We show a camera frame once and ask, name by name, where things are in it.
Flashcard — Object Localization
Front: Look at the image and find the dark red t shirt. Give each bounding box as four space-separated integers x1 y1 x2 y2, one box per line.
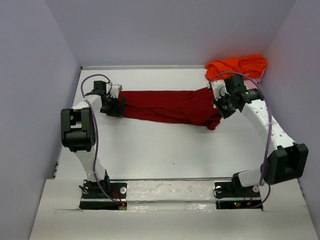
119 88 222 130

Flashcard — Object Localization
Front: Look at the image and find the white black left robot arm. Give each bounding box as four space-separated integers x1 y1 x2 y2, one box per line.
60 80 126 193

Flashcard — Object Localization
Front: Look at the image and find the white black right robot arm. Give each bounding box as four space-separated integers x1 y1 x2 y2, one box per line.
207 72 309 190

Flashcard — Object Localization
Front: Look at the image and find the pink t shirt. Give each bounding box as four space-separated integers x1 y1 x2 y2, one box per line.
244 77 262 89

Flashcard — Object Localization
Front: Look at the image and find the orange t shirt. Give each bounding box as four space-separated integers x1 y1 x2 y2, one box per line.
204 54 268 81

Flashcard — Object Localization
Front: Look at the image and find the white cardboard front cover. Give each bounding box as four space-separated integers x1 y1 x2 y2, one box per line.
30 179 317 240

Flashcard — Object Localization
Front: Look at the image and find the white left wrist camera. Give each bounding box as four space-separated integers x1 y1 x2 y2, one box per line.
107 84 123 99

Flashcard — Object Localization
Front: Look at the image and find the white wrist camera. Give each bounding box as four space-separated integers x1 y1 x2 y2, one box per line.
107 84 123 99
207 79 228 101

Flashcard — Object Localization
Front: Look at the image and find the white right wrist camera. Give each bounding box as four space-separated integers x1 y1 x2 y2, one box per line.
207 79 228 101

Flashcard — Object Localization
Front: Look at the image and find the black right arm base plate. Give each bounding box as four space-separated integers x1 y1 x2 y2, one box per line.
212 181 263 210

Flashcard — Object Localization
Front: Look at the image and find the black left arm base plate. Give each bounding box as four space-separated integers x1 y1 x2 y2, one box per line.
78 181 128 211

